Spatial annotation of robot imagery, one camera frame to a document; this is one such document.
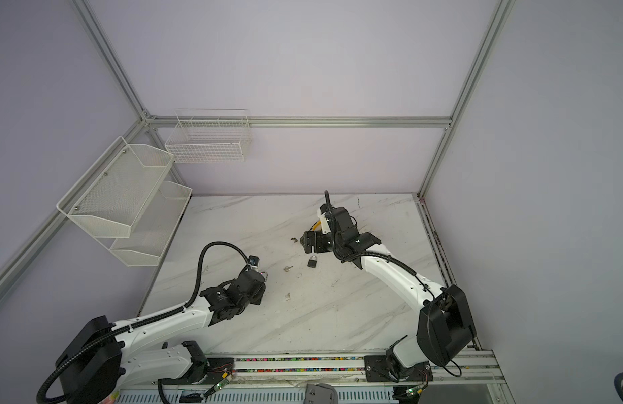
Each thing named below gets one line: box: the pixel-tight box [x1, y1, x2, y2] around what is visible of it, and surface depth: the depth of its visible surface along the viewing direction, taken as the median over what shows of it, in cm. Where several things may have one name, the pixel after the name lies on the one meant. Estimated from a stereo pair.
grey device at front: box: [303, 382, 340, 404], surface depth 71 cm
